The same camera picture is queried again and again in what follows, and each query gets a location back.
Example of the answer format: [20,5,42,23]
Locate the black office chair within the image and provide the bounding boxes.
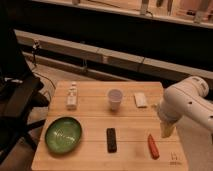
[0,0,50,164]

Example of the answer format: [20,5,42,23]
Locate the black remote control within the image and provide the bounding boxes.
[106,128,117,153]

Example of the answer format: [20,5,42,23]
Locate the white rectangular block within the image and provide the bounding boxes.
[134,93,148,108]

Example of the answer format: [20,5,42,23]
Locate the green bowl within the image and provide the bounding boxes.
[45,117,82,154]

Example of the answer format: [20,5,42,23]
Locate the white small bottle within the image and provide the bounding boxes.
[66,82,77,110]

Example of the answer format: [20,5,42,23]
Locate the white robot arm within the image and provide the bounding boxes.
[157,76,213,138]

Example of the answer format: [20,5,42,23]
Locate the white plastic cup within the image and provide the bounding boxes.
[107,89,123,111]

